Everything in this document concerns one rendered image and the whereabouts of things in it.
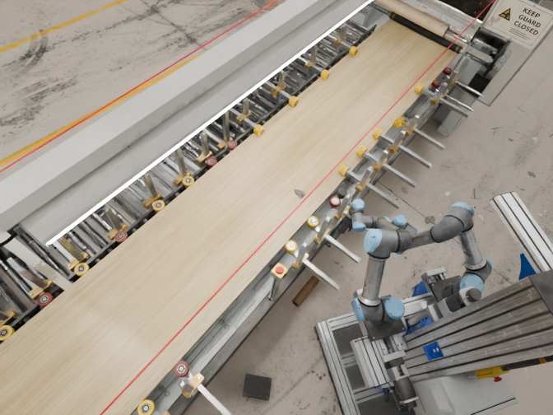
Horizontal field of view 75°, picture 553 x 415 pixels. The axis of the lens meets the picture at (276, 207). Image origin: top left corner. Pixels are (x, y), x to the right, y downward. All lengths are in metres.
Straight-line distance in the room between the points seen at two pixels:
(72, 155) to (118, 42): 4.63
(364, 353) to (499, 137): 3.63
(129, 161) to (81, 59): 4.42
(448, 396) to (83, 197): 1.84
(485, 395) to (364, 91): 2.49
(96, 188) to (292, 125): 2.29
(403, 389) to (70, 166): 1.98
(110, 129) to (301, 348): 2.59
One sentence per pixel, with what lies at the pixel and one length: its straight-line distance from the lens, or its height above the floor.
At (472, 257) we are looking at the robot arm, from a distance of 2.35.
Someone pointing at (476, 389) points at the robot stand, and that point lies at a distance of 2.23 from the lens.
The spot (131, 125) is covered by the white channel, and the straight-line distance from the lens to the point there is 0.94.
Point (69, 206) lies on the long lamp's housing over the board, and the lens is 0.97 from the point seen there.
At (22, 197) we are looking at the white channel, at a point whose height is 2.46.
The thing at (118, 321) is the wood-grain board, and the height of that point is 0.90.
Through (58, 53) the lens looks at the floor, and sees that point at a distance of 5.54.
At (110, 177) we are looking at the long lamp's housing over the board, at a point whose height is 2.37.
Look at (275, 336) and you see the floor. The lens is 3.20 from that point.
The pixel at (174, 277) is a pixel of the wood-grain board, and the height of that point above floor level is 0.90.
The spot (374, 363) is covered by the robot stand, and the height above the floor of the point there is 0.96.
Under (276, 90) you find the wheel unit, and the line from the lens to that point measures 3.25.
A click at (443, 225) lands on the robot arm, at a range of 2.10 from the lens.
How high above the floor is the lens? 3.13
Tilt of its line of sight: 60 degrees down
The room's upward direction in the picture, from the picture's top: 10 degrees clockwise
